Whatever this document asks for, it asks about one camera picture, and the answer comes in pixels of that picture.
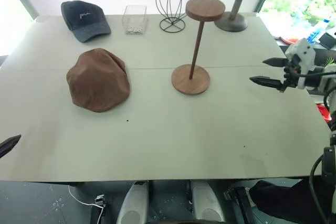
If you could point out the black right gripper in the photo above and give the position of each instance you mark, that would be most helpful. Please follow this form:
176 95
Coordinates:
291 73

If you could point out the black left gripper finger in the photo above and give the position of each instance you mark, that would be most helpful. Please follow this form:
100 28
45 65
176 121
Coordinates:
9 144

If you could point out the brown cap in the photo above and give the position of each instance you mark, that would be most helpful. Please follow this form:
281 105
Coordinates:
98 82

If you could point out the grey hat stand tan pole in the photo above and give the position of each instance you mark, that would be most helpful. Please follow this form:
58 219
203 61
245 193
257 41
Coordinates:
231 23

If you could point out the brown wooden hat stand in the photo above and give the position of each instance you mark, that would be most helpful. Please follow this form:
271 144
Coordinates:
191 81

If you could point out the orange red flat object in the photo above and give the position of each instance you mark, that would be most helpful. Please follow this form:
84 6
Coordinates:
287 41

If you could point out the black box device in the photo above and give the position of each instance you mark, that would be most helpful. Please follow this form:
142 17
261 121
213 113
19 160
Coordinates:
328 41

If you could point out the red plastic object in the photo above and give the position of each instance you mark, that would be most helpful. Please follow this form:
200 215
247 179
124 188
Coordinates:
324 112

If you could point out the black cloth bundle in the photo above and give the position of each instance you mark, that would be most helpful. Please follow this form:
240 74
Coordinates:
283 195

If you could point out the silver rounded robot leg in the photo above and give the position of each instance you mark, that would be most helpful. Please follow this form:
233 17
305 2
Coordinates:
207 203
132 203

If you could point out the small metal rings pile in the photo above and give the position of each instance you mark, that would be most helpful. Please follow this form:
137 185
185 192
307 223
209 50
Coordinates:
134 29

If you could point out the clear plastic box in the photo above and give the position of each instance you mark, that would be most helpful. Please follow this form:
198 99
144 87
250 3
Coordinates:
135 18

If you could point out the dark denim baseball cap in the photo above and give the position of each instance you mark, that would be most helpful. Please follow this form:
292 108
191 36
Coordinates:
84 19

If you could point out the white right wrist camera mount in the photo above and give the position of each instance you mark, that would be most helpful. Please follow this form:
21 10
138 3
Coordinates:
303 52

